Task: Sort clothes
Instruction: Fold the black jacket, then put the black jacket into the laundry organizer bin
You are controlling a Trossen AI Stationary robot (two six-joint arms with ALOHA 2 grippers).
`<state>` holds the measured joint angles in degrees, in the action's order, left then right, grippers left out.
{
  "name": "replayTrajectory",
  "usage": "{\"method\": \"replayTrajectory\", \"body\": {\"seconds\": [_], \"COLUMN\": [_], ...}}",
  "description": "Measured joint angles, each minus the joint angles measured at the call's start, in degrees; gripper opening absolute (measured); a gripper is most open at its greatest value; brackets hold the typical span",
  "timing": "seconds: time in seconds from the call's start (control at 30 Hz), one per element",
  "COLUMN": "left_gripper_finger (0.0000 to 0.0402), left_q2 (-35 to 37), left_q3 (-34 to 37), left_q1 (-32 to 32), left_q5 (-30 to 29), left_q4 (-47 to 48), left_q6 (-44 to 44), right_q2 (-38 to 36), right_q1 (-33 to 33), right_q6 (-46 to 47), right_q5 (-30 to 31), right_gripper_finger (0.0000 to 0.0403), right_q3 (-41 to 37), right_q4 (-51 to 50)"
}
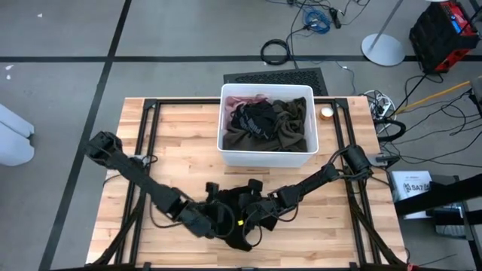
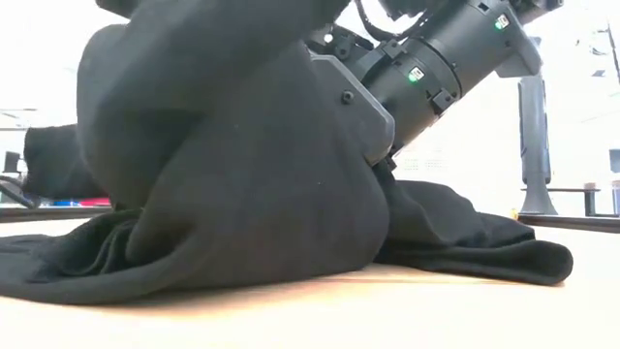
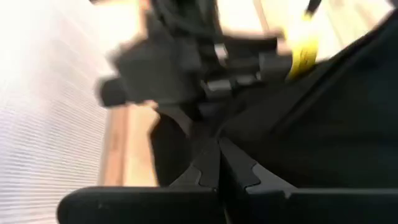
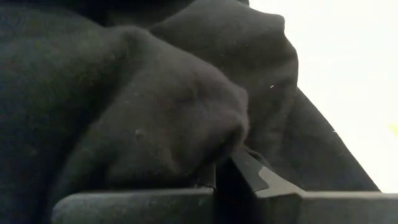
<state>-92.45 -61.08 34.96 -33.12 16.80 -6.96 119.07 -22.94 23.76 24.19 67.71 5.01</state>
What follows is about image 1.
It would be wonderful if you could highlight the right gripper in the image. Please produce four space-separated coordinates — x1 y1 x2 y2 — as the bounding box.
236 179 287 230

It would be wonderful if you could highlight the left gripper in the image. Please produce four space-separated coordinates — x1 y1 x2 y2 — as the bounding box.
176 183 230 239

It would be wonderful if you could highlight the white plastic bin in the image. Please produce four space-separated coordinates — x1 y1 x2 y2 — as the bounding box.
216 83 320 169

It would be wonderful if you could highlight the olive green hoodie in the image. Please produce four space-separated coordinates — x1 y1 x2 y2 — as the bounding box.
222 96 309 153

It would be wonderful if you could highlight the black garment with white print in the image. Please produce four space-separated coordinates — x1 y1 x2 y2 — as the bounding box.
229 102 279 141

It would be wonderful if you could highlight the pink shirt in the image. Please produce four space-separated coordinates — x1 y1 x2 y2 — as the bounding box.
224 95 270 114

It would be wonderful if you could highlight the black floor mat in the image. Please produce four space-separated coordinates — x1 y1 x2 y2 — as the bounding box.
223 67 329 97

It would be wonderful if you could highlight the white printed box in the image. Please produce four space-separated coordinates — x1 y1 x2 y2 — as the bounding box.
390 171 434 220

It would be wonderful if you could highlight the black cart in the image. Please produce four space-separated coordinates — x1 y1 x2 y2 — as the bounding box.
393 175 482 271

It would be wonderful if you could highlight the white rounded furniture piece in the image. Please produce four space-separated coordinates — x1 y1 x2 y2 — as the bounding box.
0 103 35 167

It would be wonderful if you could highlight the grey lamp stand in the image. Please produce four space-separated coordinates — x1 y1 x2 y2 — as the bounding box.
361 0 407 67

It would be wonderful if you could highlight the yellow stick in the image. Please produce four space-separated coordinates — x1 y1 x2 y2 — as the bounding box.
397 81 471 114

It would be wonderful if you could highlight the black power strip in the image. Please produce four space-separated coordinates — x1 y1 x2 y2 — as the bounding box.
329 7 343 29

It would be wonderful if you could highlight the red and black case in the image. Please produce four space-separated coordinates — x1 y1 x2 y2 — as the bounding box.
409 0 482 75

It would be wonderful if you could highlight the dark grey padded object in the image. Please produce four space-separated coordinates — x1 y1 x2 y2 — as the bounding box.
469 75 482 114

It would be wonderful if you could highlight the black aluminium table frame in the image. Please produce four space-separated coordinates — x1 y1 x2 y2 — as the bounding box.
88 97 410 271

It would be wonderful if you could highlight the white power strip with cables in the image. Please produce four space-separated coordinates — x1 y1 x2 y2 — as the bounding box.
361 89 398 135

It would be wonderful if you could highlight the coiled black cable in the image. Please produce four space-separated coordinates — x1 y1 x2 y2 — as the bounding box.
260 38 291 66

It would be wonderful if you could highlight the thick black cable loop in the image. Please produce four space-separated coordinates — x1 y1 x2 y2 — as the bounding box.
374 118 407 143

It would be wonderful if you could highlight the thin black floor cable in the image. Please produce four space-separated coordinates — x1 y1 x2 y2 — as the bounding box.
391 73 445 116

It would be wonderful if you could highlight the blue cable bundle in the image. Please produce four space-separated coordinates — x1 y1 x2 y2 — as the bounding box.
300 7 332 35

